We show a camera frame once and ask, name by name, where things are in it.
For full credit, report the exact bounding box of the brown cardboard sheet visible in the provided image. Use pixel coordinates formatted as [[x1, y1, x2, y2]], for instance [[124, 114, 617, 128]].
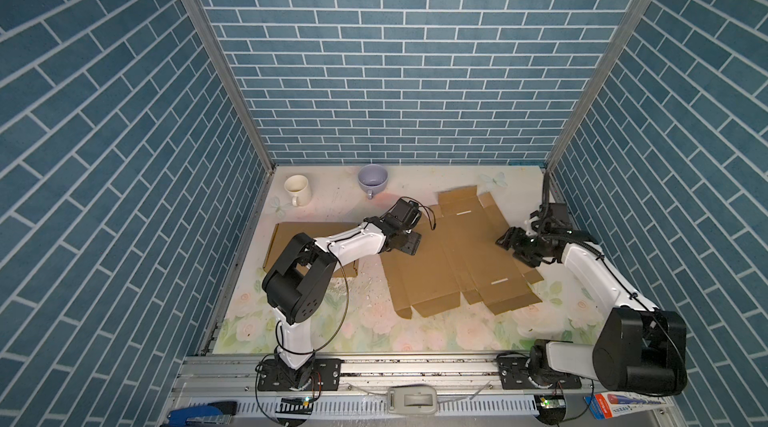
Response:
[[381, 186, 543, 319]]

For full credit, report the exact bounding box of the blue tool at bottom left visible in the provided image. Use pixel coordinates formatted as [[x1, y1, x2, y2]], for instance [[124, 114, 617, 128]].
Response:
[[163, 401, 238, 427]]

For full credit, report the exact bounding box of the brown cardboard box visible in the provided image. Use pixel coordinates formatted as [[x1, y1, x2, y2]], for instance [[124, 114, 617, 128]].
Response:
[[262, 221, 361, 279]]

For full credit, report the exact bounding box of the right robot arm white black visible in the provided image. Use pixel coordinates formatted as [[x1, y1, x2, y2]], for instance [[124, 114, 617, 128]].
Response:
[[496, 202, 688, 397]]

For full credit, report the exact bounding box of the grey plastic handle clamp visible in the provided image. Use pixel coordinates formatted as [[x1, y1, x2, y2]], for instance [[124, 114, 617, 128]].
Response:
[[386, 384, 438, 416]]

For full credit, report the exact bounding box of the white ceramic mug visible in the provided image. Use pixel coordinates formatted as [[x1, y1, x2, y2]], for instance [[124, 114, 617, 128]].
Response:
[[283, 174, 312, 207]]

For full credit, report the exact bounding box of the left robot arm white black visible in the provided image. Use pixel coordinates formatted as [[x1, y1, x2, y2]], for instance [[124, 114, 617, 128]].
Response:
[[262, 197, 436, 373]]

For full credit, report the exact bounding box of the white red blue carton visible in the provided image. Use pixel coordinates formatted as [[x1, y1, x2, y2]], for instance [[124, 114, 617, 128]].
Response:
[[584, 391, 672, 420]]

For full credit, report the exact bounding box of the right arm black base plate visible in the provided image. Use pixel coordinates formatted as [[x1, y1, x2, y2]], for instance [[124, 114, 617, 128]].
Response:
[[495, 353, 582, 391]]

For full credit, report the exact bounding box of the small green circuit board right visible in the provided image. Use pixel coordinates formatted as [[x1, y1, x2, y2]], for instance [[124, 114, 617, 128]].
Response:
[[536, 395, 567, 410]]

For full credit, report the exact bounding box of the white slotted cable duct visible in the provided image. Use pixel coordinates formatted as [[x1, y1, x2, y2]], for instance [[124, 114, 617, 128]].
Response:
[[236, 395, 541, 419]]

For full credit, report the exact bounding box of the aluminium mounting rail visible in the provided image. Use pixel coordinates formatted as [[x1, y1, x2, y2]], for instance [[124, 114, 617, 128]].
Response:
[[170, 353, 664, 399]]

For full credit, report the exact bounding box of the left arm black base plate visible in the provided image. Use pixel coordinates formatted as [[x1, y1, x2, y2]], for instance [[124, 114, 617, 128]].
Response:
[[257, 357, 342, 392]]

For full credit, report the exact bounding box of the lavender speckled ceramic cup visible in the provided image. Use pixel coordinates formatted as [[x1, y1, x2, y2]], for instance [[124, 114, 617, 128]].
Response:
[[357, 164, 389, 199]]

